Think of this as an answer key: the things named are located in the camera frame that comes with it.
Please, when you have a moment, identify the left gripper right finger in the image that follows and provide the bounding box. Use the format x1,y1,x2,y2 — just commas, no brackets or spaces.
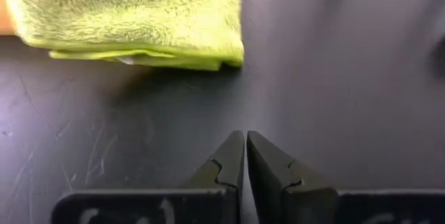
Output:
246,131,339,224

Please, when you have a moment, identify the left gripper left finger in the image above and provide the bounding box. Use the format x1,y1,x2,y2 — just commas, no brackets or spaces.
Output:
187,130,245,224

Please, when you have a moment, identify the green microfiber towel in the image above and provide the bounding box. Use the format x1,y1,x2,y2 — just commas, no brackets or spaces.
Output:
2,0,245,72

